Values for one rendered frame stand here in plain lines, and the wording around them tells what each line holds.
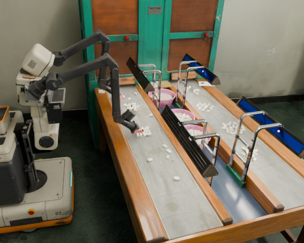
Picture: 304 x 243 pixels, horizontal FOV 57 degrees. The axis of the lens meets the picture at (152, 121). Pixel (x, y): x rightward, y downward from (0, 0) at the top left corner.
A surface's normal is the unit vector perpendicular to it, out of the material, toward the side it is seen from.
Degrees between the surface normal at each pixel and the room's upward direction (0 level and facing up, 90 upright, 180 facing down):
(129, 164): 0
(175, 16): 90
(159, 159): 0
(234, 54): 90
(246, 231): 90
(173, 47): 90
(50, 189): 0
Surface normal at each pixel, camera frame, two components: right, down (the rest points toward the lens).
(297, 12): 0.22, 0.51
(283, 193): 0.04, -0.86
